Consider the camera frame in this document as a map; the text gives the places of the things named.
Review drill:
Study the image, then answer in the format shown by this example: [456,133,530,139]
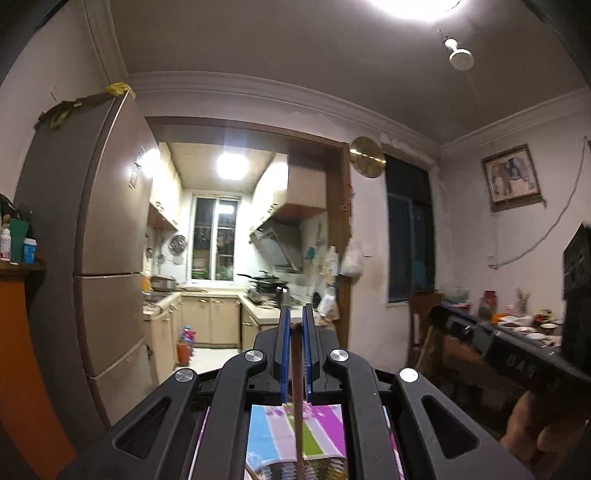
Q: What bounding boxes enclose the kitchen window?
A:
[190,197,239,282]

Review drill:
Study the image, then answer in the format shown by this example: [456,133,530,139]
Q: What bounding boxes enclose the framed wall picture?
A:
[482,144,546,212]

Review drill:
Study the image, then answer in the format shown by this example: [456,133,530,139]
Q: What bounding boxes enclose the range hood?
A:
[249,219,304,273]

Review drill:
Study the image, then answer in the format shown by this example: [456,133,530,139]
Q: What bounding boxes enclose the person's right hand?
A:
[500,391,588,474]

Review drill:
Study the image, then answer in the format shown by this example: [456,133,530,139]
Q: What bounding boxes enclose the wooden chair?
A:
[407,291,443,367]

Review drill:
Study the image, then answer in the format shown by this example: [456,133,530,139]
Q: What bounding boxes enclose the white plastic bag hanging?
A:
[339,238,363,278]

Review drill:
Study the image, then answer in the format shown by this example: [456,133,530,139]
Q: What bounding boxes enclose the orange wooden cabinet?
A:
[1,261,76,479]

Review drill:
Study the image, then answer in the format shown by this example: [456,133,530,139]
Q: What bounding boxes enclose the dark wooden side table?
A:
[428,303,567,416]

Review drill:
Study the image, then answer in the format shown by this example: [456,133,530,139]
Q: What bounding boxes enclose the white bottle on cabinet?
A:
[0,227,11,262]

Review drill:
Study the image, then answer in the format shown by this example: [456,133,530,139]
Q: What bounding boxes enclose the blue lidded cup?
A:
[22,238,37,265]

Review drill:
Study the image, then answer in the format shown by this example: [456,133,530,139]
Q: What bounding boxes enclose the gold wall clock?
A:
[349,137,387,178]

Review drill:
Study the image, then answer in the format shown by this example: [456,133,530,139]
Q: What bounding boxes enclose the dark window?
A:
[385,155,436,303]

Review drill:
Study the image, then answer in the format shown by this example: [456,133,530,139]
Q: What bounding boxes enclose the kitchen counter cabinets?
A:
[142,290,325,370]

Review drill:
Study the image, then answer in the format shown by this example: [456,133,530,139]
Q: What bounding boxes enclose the colourful floral tablecloth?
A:
[186,401,406,480]

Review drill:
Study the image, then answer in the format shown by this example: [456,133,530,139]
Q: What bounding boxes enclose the green container on cabinet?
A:
[9,218,29,263]

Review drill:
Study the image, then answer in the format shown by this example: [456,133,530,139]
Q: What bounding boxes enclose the silver refrigerator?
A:
[15,93,157,448]

